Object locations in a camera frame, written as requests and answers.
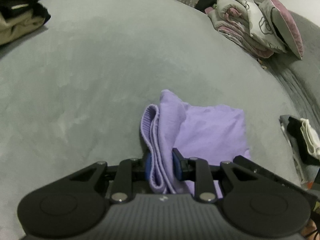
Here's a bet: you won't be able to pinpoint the purple pants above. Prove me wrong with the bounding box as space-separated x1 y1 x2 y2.
140 90 250 194

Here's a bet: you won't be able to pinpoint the grey quilted blanket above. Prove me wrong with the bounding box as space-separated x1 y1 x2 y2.
265 12 319 130

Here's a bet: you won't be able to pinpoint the white floral pillow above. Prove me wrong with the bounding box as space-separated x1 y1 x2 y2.
236 0 286 53

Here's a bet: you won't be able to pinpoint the folded floral quilt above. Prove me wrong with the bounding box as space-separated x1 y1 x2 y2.
204 0 273 59

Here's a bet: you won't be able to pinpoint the black garment by curtain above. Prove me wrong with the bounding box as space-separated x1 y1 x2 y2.
194 0 217 13

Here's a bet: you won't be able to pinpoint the pink grey pillow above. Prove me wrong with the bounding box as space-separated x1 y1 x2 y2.
253 0 304 60

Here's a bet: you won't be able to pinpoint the black and beige jacket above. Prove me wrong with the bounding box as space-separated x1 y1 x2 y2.
1 0 51 45

